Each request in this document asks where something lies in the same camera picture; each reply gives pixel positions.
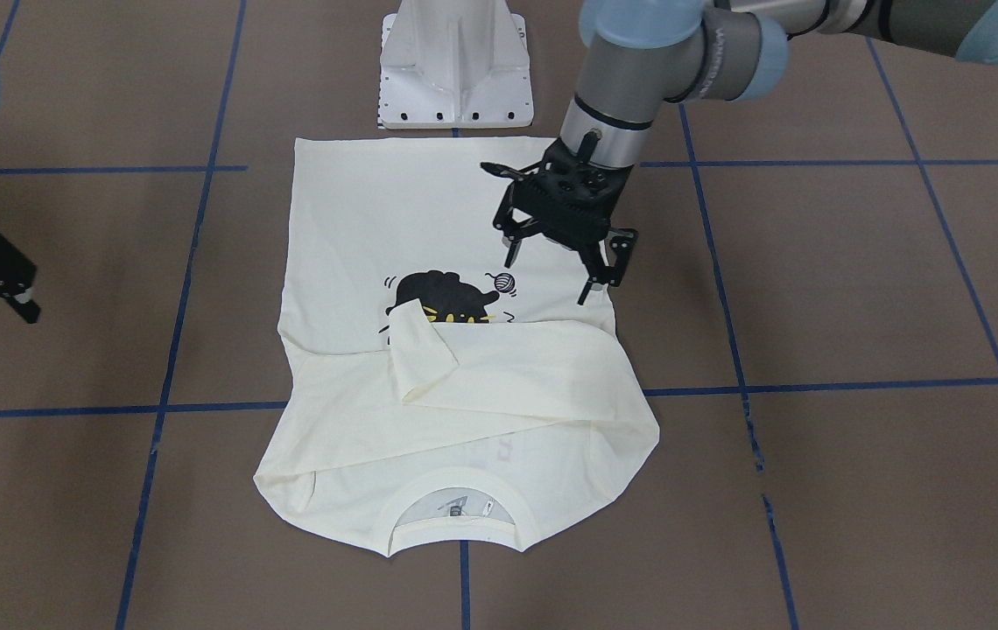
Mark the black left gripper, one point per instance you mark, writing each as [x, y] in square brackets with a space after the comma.
[618, 247]

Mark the cream long-sleeve cat shirt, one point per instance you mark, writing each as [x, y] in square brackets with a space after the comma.
[435, 396]

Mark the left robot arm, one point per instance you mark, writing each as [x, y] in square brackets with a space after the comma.
[641, 54]

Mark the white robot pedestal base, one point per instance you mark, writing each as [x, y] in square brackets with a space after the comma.
[454, 64]

